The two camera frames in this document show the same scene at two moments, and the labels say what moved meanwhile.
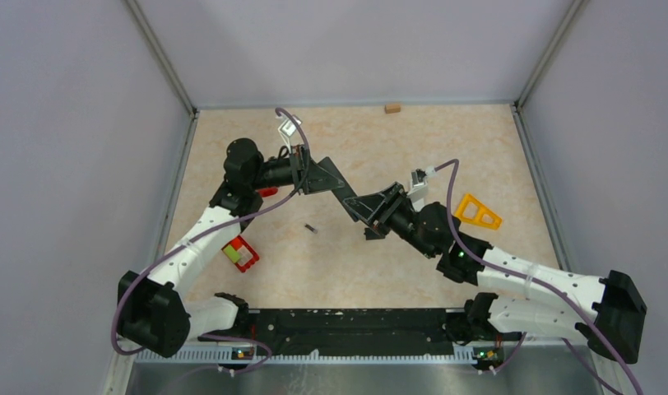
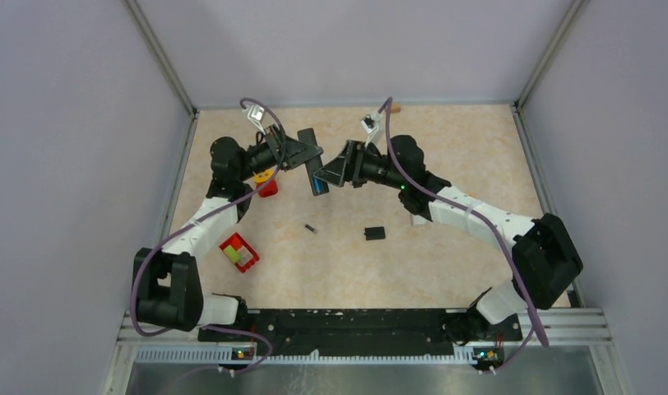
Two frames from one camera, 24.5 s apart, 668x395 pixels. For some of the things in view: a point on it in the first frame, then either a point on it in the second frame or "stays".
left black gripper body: (287, 171) to (264, 155)
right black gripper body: (403, 220) to (370, 167)
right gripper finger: (372, 212) to (338, 174)
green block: (234, 255) stays
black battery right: (311, 228) stays
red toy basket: (248, 256) stays
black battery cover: (371, 234) stays
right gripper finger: (379, 202) to (345, 160)
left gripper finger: (322, 182) to (302, 156)
